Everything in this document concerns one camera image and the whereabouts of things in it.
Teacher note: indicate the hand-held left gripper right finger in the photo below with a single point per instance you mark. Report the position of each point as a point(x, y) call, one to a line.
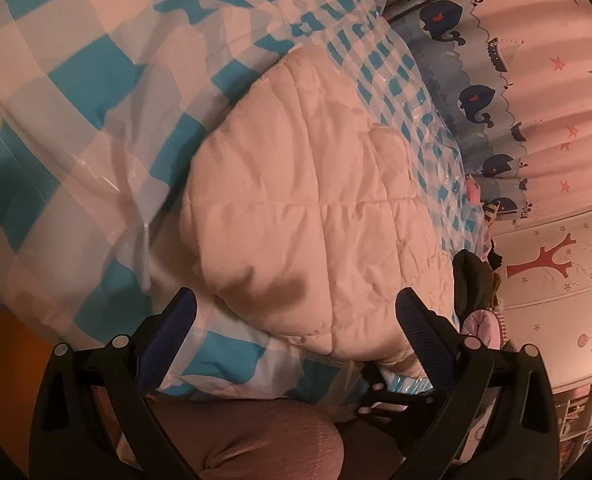
point(418, 327)

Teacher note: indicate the blue checked bed cover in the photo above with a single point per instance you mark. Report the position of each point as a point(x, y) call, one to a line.
point(51, 110)

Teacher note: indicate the storage shelf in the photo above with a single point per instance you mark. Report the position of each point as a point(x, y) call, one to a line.
point(585, 415)

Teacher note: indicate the person's leg in pink pants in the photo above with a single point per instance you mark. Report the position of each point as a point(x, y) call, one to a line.
point(256, 440)

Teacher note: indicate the pink cloth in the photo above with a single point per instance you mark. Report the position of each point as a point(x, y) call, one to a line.
point(473, 190)

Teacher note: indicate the whale print curtain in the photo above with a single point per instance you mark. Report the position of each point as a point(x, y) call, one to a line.
point(550, 35)

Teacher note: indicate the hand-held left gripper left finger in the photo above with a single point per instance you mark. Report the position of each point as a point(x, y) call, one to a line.
point(176, 320)

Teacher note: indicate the black cloth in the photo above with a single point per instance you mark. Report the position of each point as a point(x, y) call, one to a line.
point(470, 280)

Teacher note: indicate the red tree wall sticker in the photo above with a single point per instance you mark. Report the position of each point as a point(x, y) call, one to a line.
point(540, 260)

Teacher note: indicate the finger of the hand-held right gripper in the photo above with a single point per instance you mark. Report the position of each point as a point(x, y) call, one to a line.
point(383, 400)

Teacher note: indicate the white quilted jacket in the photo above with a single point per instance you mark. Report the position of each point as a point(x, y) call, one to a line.
point(301, 210)

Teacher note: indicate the striped plush toy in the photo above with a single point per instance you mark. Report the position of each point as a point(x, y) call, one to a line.
point(490, 209)

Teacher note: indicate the pink balloon wall sticker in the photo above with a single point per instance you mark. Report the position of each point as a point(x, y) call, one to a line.
point(583, 340)

